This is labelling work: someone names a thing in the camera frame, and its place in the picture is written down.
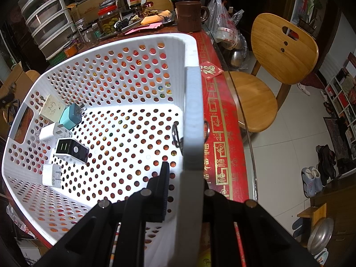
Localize green plastic tray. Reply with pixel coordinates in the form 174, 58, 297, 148
46, 49, 70, 67

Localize metal pan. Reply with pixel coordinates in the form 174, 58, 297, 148
306, 217, 334, 255

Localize potted plant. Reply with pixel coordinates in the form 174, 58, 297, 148
297, 0, 327, 34

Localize white perforated plastic basket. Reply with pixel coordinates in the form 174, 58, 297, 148
1, 33, 208, 267

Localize blue slipper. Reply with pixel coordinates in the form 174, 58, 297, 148
292, 217, 309, 238

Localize clear stacked dish cover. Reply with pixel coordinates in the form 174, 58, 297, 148
18, 0, 77, 62

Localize brown cardboard box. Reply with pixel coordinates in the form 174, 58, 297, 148
68, 0, 112, 24

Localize brown mug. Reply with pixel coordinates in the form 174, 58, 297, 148
175, 1, 210, 33

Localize small jar orange contents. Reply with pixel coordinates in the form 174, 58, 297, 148
63, 33, 84, 59

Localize grey slipper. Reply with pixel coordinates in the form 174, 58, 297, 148
302, 170, 316, 198
309, 166, 324, 187

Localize clear red print plastic bag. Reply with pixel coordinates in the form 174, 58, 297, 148
207, 0, 252, 70

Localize red paper sticker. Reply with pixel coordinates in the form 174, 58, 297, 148
200, 61, 223, 80

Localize empty clear glass jar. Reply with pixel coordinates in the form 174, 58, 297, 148
82, 24, 101, 46

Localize red printed tablecloth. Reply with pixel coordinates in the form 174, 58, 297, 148
192, 32, 258, 201

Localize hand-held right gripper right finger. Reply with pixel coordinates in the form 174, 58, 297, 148
197, 180, 320, 267

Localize dark patterned rug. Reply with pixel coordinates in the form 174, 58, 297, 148
323, 117, 356, 173

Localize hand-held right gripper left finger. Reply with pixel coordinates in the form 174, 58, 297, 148
33, 161, 171, 267

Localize open cardboard box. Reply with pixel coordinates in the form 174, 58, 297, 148
0, 63, 25, 101

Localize pink paper strip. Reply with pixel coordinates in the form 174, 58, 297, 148
124, 22, 164, 35

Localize cubby shelf with boxes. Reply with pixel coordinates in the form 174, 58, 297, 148
320, 53, 356, 134

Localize wooden chair slotted back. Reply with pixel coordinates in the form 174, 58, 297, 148
222, 12, 320, 145

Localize white and black charger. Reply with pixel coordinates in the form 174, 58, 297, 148
54, 138, 89, 164

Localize white charger grey print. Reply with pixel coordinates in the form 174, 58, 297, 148
39, 122, 70, 145

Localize light blue charger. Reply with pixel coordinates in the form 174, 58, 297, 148
59, 103, 87, 131

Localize dark shoe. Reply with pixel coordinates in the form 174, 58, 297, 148
316, 144, 338, 178

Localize orange folded paper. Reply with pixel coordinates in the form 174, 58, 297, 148
140, 10, 171, 25

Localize wooden chair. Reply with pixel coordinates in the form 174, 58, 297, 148
145, 0, 174, 13
25, 70, 42, 82

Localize pickle jar red lid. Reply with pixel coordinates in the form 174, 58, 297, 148
98, 1, 123, 35

